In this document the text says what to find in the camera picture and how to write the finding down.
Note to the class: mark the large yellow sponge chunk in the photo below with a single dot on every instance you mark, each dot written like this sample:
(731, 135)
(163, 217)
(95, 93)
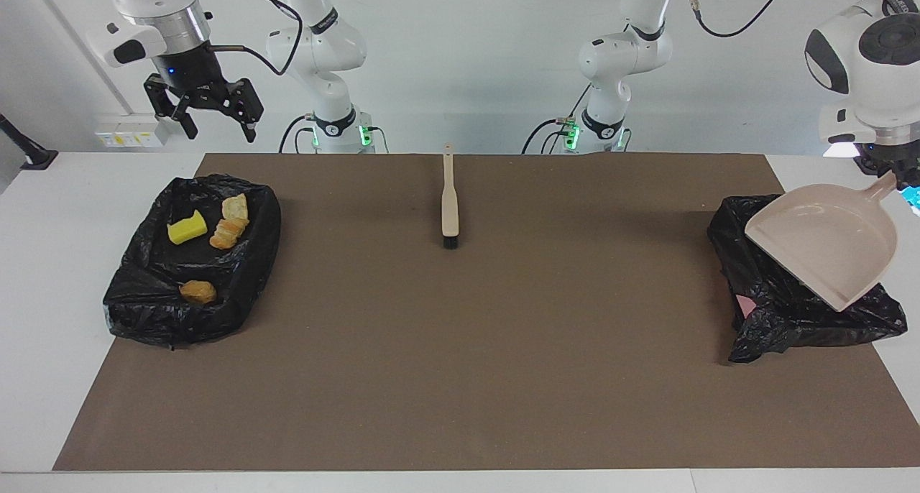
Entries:
(187, 228)

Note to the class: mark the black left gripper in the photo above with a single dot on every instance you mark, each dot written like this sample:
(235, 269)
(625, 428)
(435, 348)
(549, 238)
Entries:
(888, 157)

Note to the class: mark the brown table mat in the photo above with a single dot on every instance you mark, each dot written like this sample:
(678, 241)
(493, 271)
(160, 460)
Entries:
(460, 407)

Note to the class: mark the beige hand brush black bristles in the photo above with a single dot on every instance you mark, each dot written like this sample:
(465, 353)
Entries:
(450, 205)

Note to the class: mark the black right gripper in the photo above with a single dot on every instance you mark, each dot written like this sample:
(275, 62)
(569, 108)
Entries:
(194, 76)

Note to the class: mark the black bag lined pink bin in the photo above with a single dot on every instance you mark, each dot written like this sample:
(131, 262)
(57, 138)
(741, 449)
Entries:
(790, 320)

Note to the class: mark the beige plastic dustpan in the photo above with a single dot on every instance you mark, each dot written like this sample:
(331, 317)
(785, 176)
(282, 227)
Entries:
(834, 241)

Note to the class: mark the teal object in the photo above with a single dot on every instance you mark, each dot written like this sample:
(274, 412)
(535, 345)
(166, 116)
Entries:
(914, 200)

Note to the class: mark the white wall socket box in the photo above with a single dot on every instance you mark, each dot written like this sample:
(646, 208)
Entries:
(129, 130)

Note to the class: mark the orange brown sponge chunk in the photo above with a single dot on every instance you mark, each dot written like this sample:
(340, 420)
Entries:
(198, 292)

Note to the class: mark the black stand foot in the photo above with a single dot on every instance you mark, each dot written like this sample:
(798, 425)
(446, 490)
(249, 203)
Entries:
(36, 159)

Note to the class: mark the pale yellow foam chunk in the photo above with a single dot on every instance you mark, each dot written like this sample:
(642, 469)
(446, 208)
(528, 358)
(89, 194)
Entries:
(235, 207)

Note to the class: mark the beige foam chunk orange side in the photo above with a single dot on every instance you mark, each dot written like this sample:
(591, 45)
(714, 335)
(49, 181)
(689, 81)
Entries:
(228, 234)

